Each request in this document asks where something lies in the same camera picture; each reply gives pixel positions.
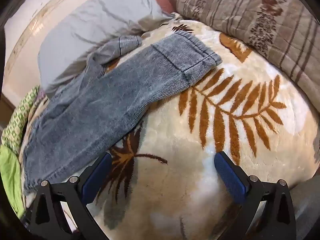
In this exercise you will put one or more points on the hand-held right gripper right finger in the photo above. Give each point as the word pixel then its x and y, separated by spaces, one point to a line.
pixel 230 177

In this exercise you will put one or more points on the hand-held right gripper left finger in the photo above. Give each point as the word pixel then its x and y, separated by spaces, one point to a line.
pixel 97 177

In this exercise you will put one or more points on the beige striped quilt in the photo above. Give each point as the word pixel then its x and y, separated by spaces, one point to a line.
pixel 237 5

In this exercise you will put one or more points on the lime green cloth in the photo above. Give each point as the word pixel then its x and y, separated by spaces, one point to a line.
pixel 10 175

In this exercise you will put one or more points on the light grey pillow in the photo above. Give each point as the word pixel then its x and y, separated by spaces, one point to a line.
pixel 100 12

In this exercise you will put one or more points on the grey denim pants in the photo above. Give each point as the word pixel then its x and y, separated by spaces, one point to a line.
pixel 105 100

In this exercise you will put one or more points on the cream leaf print blanket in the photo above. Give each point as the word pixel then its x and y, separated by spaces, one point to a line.
pixel 175 180

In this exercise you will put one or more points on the grey cloth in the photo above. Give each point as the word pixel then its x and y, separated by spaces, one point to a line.
pixel 307 205

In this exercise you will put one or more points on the pink pillow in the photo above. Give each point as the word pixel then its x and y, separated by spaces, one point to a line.
pixel 162 2

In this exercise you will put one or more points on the green patterned cloth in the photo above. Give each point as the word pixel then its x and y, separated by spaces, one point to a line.
pixel 17 120

